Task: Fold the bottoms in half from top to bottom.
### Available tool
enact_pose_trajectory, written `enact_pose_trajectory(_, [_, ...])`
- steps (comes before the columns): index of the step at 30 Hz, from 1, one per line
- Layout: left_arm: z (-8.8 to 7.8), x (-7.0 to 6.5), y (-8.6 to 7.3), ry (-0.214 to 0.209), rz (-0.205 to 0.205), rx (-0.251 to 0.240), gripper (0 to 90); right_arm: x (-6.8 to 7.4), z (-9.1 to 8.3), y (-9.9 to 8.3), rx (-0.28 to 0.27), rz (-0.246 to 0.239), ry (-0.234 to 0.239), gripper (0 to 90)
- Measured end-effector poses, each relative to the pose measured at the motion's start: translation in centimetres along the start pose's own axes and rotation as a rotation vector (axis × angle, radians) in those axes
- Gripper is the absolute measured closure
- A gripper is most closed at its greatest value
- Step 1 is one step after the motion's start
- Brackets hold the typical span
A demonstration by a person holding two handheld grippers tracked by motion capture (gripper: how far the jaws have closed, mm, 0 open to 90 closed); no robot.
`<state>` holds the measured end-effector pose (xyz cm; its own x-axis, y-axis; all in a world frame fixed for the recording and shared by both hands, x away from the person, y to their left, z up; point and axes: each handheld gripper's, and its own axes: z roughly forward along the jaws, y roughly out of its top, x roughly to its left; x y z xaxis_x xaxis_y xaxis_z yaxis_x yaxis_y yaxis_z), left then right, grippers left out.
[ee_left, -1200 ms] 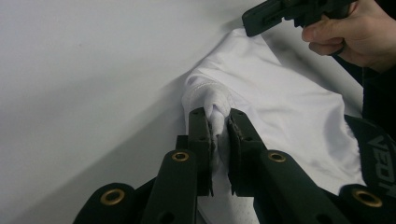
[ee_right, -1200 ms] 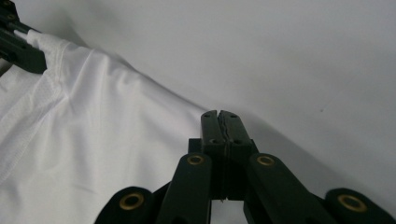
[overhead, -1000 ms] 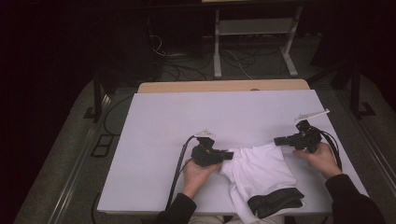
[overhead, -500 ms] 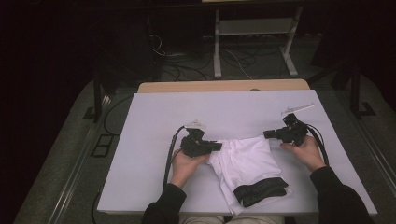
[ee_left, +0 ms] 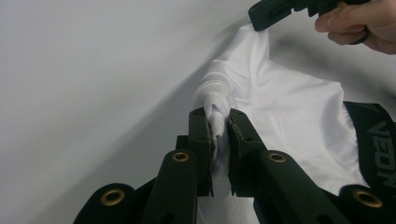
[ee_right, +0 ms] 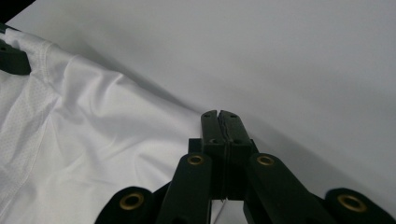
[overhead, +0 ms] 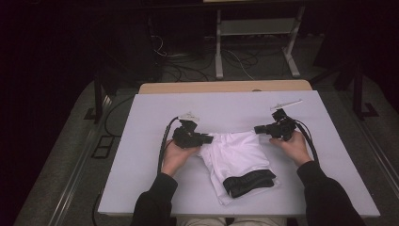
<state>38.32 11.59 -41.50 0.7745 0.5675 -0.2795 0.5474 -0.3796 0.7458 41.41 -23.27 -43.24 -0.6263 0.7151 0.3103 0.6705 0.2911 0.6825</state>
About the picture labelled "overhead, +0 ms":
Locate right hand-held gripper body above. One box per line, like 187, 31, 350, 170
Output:
268, 99, 304, 141

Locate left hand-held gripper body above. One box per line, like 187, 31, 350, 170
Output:
172, 111, 204, 149

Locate white shorts with black waistband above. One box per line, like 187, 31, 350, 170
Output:
199, 130, 281, 206

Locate person's left hand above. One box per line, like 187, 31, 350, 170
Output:
161, 140, 201, 177

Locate person's right hand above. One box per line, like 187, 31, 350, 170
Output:
269, 131, 313, 168

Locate white table cover board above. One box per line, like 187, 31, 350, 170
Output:
97, 89, 381, 219

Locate wooden table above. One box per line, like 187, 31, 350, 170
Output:
138, 79, 313, 95

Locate black metal stand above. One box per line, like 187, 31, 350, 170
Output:
352, 62, 379, 121
84, 70, 119, 124

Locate white metal stand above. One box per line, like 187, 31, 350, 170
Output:
215, 6, 306, 80

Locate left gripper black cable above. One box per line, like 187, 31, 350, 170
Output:
156, 116, 180, 175

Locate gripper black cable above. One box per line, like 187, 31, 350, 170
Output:
293, 119, 320, 165
156, 116, 180, 175

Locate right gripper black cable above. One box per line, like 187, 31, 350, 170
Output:
293, 119, 320, 165

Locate white floor cable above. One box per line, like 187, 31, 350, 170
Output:
224, 49, 256, 81

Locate bundle of black floor cables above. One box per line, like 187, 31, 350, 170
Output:
150, 34, 283, 83

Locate thin black floor cable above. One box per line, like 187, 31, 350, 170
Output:
104, 95, 136, 137

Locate metal floor rail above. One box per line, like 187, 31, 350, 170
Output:
46, 93, 114, 226
342, 93, 399, 196

